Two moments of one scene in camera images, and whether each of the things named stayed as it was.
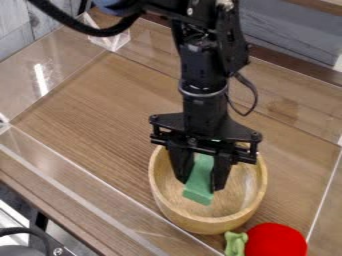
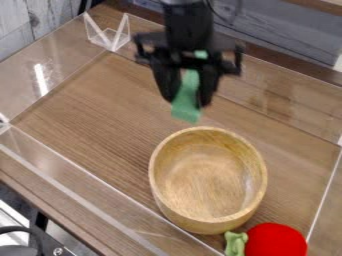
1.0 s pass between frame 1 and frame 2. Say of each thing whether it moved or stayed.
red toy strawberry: stayed
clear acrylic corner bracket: stayed
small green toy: stayed
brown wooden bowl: stayed
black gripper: moved
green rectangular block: moved
